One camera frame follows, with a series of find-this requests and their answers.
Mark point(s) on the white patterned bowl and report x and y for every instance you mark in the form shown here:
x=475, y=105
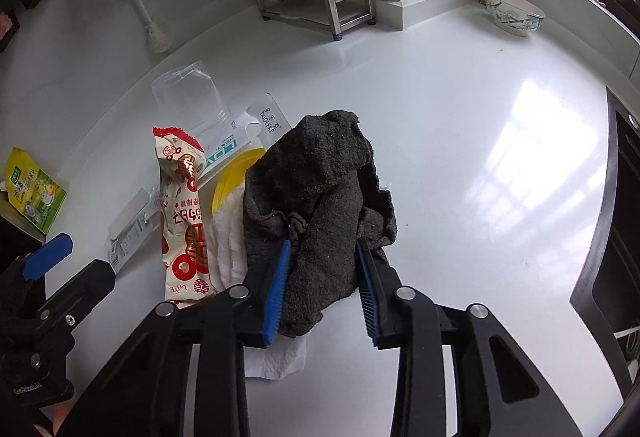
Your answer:
x=515, y=14

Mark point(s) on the yellow plastic lid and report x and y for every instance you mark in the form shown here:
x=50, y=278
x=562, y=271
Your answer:
x=232, y=177

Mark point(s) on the white printed plastic package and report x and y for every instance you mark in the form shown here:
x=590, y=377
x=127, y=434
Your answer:
x=270, y=114

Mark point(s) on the red white snack wrapper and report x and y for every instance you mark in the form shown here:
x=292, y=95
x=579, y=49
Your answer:
x=182, y=227

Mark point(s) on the blue white bottle brush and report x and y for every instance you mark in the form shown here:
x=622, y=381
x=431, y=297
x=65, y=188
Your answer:
x=142, y=9

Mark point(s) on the white paper towel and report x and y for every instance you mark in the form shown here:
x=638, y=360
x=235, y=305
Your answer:
x=227, y=242

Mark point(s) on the clear plastic cup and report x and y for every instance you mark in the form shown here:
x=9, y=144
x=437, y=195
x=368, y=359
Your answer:
x=192, y=97

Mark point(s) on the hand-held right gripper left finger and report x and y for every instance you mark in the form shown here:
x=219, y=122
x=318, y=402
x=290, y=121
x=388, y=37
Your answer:
x=277, y=287

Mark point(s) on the person's left hand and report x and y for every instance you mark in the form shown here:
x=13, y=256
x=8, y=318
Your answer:
x=52, y=417

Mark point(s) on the black kitchen sink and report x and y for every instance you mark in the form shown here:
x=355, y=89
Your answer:
x=615, y=267

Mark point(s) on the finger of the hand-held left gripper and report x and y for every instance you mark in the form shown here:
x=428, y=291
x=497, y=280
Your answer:
x=80, y=289
x=47, y=257

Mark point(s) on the dark grey cloth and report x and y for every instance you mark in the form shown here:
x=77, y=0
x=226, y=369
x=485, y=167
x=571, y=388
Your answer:
x=320, y=177

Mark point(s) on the black integrated stove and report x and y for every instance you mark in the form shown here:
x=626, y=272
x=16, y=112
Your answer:
x=12, y=242

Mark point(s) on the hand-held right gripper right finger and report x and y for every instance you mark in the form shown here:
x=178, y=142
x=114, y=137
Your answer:
x=370, y=302

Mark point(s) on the yellow seasoning pouch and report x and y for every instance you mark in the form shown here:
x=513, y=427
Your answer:
x=32, y=189

